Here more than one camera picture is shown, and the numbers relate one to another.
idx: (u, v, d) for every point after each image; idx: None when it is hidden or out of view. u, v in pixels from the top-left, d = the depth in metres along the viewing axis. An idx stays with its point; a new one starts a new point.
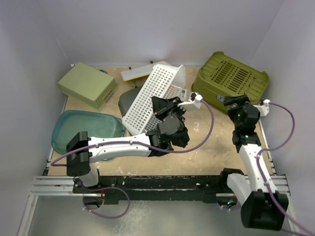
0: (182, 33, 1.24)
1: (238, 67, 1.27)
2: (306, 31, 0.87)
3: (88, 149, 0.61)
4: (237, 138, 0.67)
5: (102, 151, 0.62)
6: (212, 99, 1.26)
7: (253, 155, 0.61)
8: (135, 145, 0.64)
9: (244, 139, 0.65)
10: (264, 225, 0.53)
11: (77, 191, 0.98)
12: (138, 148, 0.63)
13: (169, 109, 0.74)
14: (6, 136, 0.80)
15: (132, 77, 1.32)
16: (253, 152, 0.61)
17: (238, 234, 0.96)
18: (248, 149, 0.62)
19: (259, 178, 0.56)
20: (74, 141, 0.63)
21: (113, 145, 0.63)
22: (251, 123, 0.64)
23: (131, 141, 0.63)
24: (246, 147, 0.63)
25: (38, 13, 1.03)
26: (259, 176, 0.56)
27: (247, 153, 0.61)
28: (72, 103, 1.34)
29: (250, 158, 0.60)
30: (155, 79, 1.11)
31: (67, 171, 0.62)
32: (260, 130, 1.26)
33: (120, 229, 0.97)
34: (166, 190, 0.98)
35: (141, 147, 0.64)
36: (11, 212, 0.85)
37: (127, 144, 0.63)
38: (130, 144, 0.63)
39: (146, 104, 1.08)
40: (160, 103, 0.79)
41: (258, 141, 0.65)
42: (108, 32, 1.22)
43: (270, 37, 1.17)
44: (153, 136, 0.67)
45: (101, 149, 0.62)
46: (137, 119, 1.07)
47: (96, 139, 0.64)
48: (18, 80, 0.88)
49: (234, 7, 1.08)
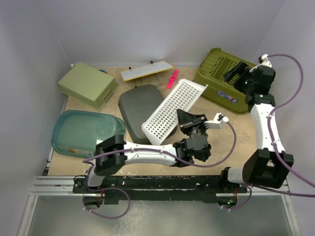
0: (182, 34, 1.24)
1: (236, 62, 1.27)
2: (307, 32, 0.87)
3: (124, 153, 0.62)
4: (250, 98, 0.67)
5: (136, 157, 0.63)
6: (213, 95, 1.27)
7: (265, 114, 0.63)
8: (163, 154, 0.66)
9: (258, 98, 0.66)
10: (265, 181, 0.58)
11: (77, 191, 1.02)
12: (166, 158, 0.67)
13: (196, 125, 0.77)
14: (6, 136, 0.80)
15: (132, 77, 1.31)
16: (266, 112, 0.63)
17: (238, 234, 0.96)
18: (260, 109, 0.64)
19: (267, 137, 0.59)
20: (108, 143, 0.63)
21: (145, 151, 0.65)
22: (266, 82, 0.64)
23: (162, 151, 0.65)
24: (259, 107, 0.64)
25: (38, 14, 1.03)
26: (267, 135, 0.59)
27: (260, 113, 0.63)
28: (72, 103, 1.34)
29: (261, 117, 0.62)
30: (180, 93, 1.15)
31: (96, 171, 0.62)
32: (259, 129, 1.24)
33: (120, 229, 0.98)
34: (166, 190, 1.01)
35: (168, 157, 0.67)
36: (11, 212, 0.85)
37: (157, 152, 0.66)
38: (160, 153, 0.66)
39: (169, 116, 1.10)
40: (185, 116, 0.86)
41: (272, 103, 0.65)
42: (109, 32, 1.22)
43: (270, 37, 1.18)
44: (178, 149, 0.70)
45: (135, 154, 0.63)
46: (159, 128, 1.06)
47: (132, 144, 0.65)
48: (18, 80, 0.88)
49: (235, 8, 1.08)
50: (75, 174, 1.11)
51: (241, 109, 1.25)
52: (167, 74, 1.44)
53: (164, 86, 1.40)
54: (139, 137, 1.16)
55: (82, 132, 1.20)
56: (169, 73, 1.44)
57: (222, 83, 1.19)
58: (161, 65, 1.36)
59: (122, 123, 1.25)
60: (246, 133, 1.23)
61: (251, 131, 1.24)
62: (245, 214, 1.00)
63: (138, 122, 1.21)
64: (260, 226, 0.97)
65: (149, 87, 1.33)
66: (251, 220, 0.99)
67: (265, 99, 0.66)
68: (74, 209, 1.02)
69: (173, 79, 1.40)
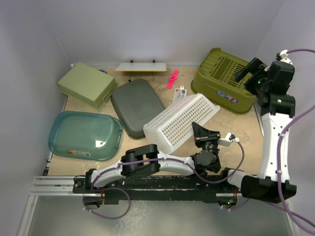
0: (182, 33, 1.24)
1: (236, 62, 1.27)
2: (307, 32, 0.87)
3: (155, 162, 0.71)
4: (266, 99, 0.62)
5: (164, 165, 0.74)
6: (213, 95, 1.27)
7: (277, 131, 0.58)
8: (185, 165, 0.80)
9: (275, 99, 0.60)
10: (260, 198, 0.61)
11: (77, 191, 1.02)
12: (187, 169, 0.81)
13: (209, 139, 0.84)
14: (6, 136, 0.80)
15: (126, 69, 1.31)
16: (279, 127, 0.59)
17: (238, 233, 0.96)
18: (273, 122, 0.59)
19: (272, 163, 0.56)
20: (142, 150, 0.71)
21: (173, 162, 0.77)
22: (283, 81, 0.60)
23: (184, 162, 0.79)
24: (274, 117, 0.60)
25: (38, 13, 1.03)
26: (273, 160, 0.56)
27: (271, 128, 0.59)
28: (72, 103, 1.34)
29: (272, 133, 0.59)
30: (196, 105, 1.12)
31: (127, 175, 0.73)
32: (259, 129, 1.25)
33: (120, 229, 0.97)
34: (166, 190, 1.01)
35: (189, 168, 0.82)
36: (11, 212, 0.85)
37: (181, 163, 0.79)
38: (183, 164, 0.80)
39: (185, 124, 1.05)
40: (200, 130, 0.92)
41: (293, 106, 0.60)
42: (109, 32, 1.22)
43: (270, 37, 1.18)
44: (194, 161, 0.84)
45: (165, 163, 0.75)
46: (175, 134, 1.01)
47: (162, 153, 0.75)
48: (18, 80, 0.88)
49: (234, 8, 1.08)
50: (75, 174, 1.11)
51: (241, 109, 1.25)
52: (167, 74, 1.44)
53: (164, 86, 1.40)
54: (135, 130, 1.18)
55: (81, 132, 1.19)
56: (169, 73, 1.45)
57: (222, 83, 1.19)
58: (161, 65, 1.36)
59: (119, 122, 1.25)
60: (246, 133, 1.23)
61: (251, 131, 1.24)
62: (245, 214, 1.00)
63: (134, 119, 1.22)
64: (260, 226, 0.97)
65: (149, 87, 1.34)
66: (251, 220, 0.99)
67: (284, 103, 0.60)
68: (74, 209, 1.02)
69: (173, 79, 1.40)
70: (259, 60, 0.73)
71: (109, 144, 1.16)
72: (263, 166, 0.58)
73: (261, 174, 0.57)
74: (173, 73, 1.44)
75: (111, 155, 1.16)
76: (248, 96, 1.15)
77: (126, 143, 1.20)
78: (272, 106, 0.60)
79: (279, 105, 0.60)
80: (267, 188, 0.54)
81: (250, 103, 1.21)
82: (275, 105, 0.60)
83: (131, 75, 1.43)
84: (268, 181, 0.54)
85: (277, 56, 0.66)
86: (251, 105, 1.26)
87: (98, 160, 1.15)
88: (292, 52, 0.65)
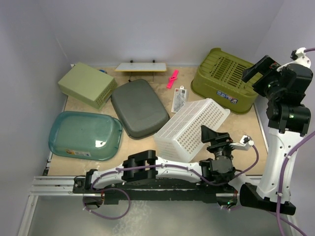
0: (182, 34, 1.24)
1: (236, 62, 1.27)
2: (307, 32, 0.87)
3: (155, 168, 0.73)
4: (276, 111, 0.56)
5: (165, 171, 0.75)
6: (213, 95, 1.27)
7: (283, 151, 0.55)
8: (190, 172, 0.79)
9: (287, 113, 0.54)
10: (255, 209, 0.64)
11: (78, 191, 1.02)
12: (192, 175, 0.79)
13: (221, 146, 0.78)
14: (6, 136, 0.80)
15: (125, 69, 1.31)
16: (287, 146, 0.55)
17: (238, 233, 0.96)
18: (281, 141, 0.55)
19: (273, 184, 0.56)
20: (141, 157, 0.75)
21: (174, 168, 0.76)
22: (298, 90, 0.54)
23: (189, 169, 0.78)
24: (283, 135, 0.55)
25: (38, 13, 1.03)
26: (274, 181, 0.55)
27: (278, 146, 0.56)
28: (72, 103, 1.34)
29: (277, 153, 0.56)
30: (207, 112, 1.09)
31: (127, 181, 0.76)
32: (259, 129, 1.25)
33: (120, 229, 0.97)
34: (166, 190, 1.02)
35: (194, 175, 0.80)
36: (11, 212, 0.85)
37: (185, 169, 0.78)
38: (187, 170, 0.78)
39: (199, 131, 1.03)
40: (209, 133, 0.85)
41: (307, 123, 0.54)
42: (109, 32, 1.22)
43: (270, 37, 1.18)
44: (204, 168, 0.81)
45: (165, 170, 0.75)
46: (190, 142, 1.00)
47: (162, 159, 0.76)
48: (18, 80, 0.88)
49: (234, 8, 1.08)
50: (75, 174, 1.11)
51: (241, 109, 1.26)
52: (167, 74, 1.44)
53: (164, 86, 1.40)
54: (136, 131, 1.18)
55: (81, 132, 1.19)
56: (169, 73, 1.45)
57: (222, 83, 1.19)
58: (161, 65, 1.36)
59: (118, 123, 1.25)
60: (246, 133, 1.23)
61: (251, 131, 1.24)
62: (245, 214, 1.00)
63: (134, 119, 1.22)
64: (260, 226, 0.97)
65: (149, 87, 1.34)
66: (251, 220, 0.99)
67: (297, 118, 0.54)
68: (74, 209, 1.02)
69: (173, 79, 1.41)
70: (270, 58, 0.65)
71: (109, 144, 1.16)
72: (263, 182, 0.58)
73: (261, 191, 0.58)
74: (173, 73, 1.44)
75: (111, 155, 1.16)
76: (248, 96, 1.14)
77: (126, 143, 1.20)
78: (283, 121, 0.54)
79: (291, 119, 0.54)
80: (266, 204, 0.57)
81: (250, 103, 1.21)
82: (286, 120, 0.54)
83: (130, 75, 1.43)
84: (267, 201, 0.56)
85: (293, 55, 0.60)
86: (251, 105, 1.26)
87: (98, 160, 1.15)
88: (310, 49, 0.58)
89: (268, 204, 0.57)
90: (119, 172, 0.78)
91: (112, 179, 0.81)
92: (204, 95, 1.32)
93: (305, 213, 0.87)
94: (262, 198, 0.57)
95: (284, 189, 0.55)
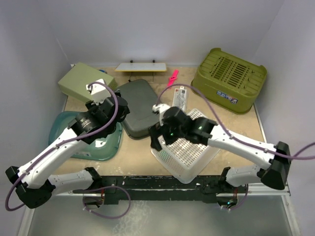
0: (181, 33, 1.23)
1: (236, 62, 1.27)
2: (306, 32, 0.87)
3: (21, 181, 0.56)
4: (194, 137, 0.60)
5: (34, 174, 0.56)
6: (213, 95, 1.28)
7: (227, 137, 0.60)
8: (61, 146, 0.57)
9: (197, 130, 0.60)
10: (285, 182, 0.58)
11: (78, 191, 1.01)
12: (68, 147, 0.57)
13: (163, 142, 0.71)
14: (6, 136, 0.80)
15: (124, 69, 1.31)
16: (223, 134, 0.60)
17: (238, 233, 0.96)
18: (218, 137, 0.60)
19: (256, 152, 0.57)
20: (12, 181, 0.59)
21: (41, 162, 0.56)
22: (184, 117, 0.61)
23: (54, 146, 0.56)
24: (215, 135, 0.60)
25: (37, 14, 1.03)
26: (254, 150, 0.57)
27: (223, 141, 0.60)
28: (72, 103, 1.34)
29: (228, 143, 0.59)
30: None
31: (28, 205, 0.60)
32: (260, 130, 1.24)
33: (120, 229, 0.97)
34: (166, 190, 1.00)
35: (68, 144, 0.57)
36: (10, 212, 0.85)
37: (53, 151, 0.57)
38: (56, 148, 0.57)
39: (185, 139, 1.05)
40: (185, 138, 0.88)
41: (208, 119, 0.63)
42: (109, 32, 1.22)
43: (269, 37, 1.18)
44: (78, 126, 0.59)
45: (33, 171, 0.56)
46: (178, 148, 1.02)
47: (24, 166, 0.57)
48: (18, 80, 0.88)
49: (234, 8, 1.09)
50: None
51: (242, 109, 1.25)
52: (167, 74, 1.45)
53: (164, 86, 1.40)
54: (134, 131, 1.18)
55: None
56: (169, 73, 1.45)
57: (222, 83, 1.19)
58: (161, 65, 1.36)
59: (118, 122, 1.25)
60: (246, 133, 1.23)
61: (251, 131, 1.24)
62: (245, 214, 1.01)
63: (134, 119, 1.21)
64: (260, 226, 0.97)
65: (150, 87, 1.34)
66: (251, 220, 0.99)
67: (204, 127, 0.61)
68: (74, 209, 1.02)
69: (173, 79, 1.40)
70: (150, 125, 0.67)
71: (109, 144, 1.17)
72: (258, 162, 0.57)
73: (266, 164, 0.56)
74: (173, 73, 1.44)
75: (110, 155, 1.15)
76: (248, 96, 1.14)
77: (126, 144, 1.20)
78: (204, 134, 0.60)
79: (203, 130, 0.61)
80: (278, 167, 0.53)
81: (250, 103, 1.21)
82: (203, 132, 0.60)
83: (130, 75, 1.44)
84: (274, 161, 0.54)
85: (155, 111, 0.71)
86: (251, 105, 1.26)
87: (98, 160, 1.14)
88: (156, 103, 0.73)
89: (277, 164, 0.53)
90: (56, 180, 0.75)
91: (74, 180, 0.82)
92: (204, 95, 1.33)
93: (305, 214, 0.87)
94: (270, 166, 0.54)
95: (262, 145, 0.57)
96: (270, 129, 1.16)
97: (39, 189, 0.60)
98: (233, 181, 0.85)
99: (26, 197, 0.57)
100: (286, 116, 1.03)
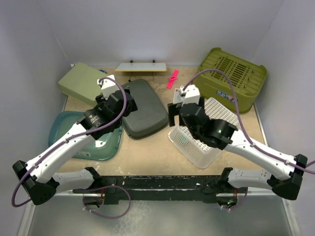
0: (181, 33, 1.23)
1: (237, 62, 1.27)
2: (306, 31, 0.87)
3: (30, 174, 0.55)
4: (211, 139, 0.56)
5: (43, 167, 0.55)
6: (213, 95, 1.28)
7: (247, 144, 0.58)
8: (72, 140, 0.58)
9: (215, 132, 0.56)
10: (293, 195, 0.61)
11: (77, 191, 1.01)
12: (78, 141, 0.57)
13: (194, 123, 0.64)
14: (6, 136, 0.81)
15: (124, 69, 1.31)
16: (244, 141, 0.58)
17: (237, 234, 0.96)
18: (239, 144, 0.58)
19: (277, 163, 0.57)
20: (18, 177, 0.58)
21: (51, 155, 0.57)
22: (204, 118, 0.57)
23: (65, 139, 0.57)
24: (234, 142, 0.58)
25: (37, 14, 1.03)
26: (275, 161, 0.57)
27: (243, 148, 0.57)
28: (72, 103, 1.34)
29: (248, 150, 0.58)
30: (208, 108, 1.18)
31: (33, 202, 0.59)
32: (259, 129, 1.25)
33: (120, 229, 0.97)
34: (166, 190, 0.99)
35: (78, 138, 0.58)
36: (10, 212, 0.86)
37: (63, 144, 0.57)
38: (67, 142, 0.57)
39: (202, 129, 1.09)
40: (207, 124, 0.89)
41: (227, 122, 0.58)
42: (108, 32, 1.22)
43: (270, 37, 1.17)
44: (87, 120, 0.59)
45: (43, 165, 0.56)
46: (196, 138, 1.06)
47: (33, 160, 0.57)
48: (18, 80, 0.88)
49: (234, 9, 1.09)
50: None
51: (242, 109, 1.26)
52: (167, 74, 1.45)
53: (164, 86, 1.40)
54: (134, 131, 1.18)
55: None
56: (169, 72, 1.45)
57: (222, 83, 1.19)
58: (161, 65, 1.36)
59: None
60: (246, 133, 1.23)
61: (251, 130, 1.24)
62: (245, 214, 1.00)
63: (134, 119, 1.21)
64: (260, 226, 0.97)
65: (150, 87, 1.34)
66: (251, 220, 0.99)
67: (223, 132, 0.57)
68: (74, 209, 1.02)
69: (173, 79, 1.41)
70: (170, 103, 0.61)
71: (109, 144, 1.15)
72: (277, 172, 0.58)
73: (283, 175, 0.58)
74: (173, 73, 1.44)
75: (110, 155, 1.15)
76: (248, 95, 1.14)
77: (126, 143, 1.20)
78: (223, 138, 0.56)
79: (221, 133, 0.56)
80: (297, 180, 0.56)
81: (250, 103, 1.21)
82: (222, 136, 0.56)
83: (130, 75, 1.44)
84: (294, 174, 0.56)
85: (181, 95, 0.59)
86: (251, 105, 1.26)
87: (98, 160, 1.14)
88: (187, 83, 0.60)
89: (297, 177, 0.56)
90: (59, 177, 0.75)
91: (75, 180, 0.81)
92: (205, 94, 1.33)
93: (305, 215, 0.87)
94: (291, 178, 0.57)
95: (282, 156, 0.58)
96: (271, 129, 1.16)
97: (46, 184, 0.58)
98: (236, 182, 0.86)
99: (34, 192, 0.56)
100: (286, 117, 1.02)
